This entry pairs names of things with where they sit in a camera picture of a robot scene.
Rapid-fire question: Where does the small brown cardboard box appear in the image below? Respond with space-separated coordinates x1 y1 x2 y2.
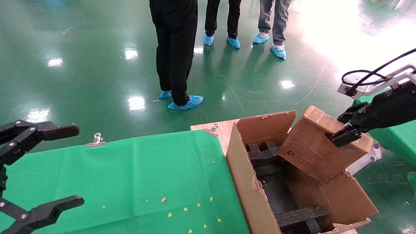
280 105 374 184

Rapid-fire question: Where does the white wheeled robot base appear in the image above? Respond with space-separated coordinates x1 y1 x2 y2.
345 142 381 176

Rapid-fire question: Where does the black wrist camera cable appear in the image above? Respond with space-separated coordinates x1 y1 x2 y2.
341 48 416 96

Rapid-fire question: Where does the black foam insert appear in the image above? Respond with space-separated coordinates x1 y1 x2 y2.
245 140 282 168
276 205 333 234

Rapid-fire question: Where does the silver binder clip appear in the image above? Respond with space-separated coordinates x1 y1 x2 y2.
204 123 220 137
86 133 107 148

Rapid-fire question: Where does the large open cardboard carton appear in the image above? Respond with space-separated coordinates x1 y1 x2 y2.
225 110 379 234

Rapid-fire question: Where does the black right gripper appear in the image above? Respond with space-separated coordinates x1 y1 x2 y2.
325 81 416 149

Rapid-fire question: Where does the small green fabric piece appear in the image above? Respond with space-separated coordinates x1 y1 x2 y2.
407 172 416 199

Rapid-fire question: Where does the green table cloth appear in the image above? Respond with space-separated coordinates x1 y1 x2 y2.
0 129 251 234
353 88 416 167

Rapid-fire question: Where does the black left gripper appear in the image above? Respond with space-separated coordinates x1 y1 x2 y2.
0 120 85 234

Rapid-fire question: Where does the person in grey jeans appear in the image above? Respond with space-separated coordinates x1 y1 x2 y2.
258 0 292 46

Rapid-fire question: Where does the person in black trousers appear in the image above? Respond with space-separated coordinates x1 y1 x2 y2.
205 0 242 40
149 0 199 106

